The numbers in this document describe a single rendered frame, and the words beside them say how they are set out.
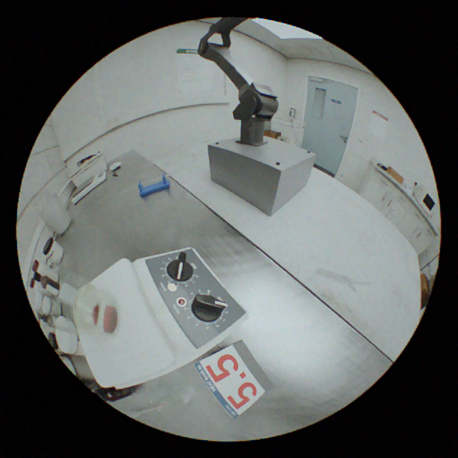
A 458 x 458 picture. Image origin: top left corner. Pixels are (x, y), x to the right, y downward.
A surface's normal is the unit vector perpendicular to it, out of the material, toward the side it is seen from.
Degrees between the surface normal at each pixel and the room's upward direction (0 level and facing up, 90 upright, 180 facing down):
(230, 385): 40
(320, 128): 90
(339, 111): 90
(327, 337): 0
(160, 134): 90
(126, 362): 0
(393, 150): 90
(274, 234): 0
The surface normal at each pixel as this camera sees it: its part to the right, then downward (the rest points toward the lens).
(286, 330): -0.03, -0.64
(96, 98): 0.67, 0.56
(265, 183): -0.74, 0.53
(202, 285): 0.37, -0.81
